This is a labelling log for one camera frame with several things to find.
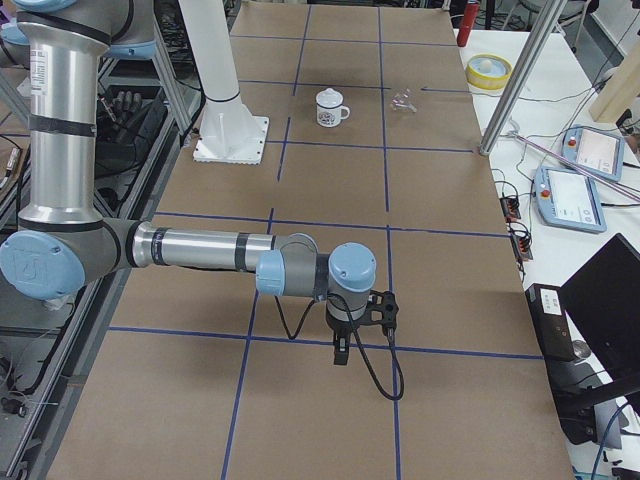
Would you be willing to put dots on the near blue teach pendant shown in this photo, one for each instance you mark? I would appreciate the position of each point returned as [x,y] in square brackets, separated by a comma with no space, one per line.
[567,199]

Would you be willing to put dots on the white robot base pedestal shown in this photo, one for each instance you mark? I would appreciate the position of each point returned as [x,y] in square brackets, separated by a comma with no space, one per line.
[228,131]

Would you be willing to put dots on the aluminium frame post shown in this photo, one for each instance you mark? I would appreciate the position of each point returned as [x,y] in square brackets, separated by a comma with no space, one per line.
[533,46]

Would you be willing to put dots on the red cylinder bottle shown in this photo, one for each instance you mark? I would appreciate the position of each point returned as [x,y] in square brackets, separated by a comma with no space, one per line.
[467,23]

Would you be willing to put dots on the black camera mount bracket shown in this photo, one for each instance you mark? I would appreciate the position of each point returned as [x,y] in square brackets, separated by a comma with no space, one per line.
[381,310]

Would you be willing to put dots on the wooden beam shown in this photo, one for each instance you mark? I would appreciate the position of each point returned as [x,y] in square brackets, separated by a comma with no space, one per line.
[620,90]

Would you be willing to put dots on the blue teach pendant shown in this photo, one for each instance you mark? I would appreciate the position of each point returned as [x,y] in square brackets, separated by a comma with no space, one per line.
[567,199]
[596,150]

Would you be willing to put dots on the black box device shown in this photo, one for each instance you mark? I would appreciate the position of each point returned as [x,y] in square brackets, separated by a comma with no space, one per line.
[550,322]

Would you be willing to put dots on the black laptop computer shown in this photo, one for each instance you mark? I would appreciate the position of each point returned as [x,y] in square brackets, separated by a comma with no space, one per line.
[602,300]

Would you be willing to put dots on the far blue teach pendant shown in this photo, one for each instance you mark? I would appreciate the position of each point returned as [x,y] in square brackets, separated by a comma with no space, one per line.
[596,150]

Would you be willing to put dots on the clear glass funnel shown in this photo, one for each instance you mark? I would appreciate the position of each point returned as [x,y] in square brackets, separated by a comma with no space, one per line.
[401,101]

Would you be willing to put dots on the white enamel mug blue rim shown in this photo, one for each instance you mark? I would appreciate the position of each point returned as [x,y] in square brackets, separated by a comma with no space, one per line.
[330,109]

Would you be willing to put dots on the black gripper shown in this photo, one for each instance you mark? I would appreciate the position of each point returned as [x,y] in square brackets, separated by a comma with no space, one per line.
[341,330]

